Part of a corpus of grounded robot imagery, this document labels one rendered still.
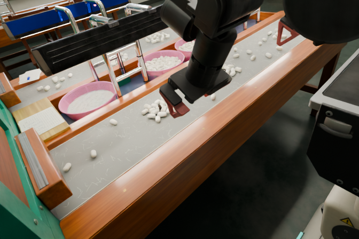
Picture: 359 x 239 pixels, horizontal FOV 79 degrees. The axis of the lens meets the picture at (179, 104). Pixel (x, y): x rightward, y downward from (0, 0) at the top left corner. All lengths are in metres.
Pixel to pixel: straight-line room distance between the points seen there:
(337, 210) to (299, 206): 0.93
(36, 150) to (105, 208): 0.27
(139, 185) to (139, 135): 0.23
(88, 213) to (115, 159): 0.19
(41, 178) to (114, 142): 0.27
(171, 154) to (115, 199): 0.20
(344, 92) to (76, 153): 0.78
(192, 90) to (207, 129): 0.38
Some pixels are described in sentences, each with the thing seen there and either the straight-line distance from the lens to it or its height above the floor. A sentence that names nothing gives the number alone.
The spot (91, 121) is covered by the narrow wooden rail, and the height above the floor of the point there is 0.76.
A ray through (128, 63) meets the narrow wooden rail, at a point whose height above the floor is 0.77.
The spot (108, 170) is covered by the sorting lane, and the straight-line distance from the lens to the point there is 0.75.
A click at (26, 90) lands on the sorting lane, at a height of 0.74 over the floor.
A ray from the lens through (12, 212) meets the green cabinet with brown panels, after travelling 0.43.
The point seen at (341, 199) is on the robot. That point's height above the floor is 0.80.
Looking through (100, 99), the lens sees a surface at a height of 0.74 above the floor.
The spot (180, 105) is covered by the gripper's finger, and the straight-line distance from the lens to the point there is 0.39.
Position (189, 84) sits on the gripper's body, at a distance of 0.39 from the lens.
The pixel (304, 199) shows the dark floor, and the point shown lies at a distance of 1.55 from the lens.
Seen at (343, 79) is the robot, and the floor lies 1.04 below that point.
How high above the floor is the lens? 1.28
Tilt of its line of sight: 36 degrees down
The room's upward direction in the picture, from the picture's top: 10 degrees counter-clockwise
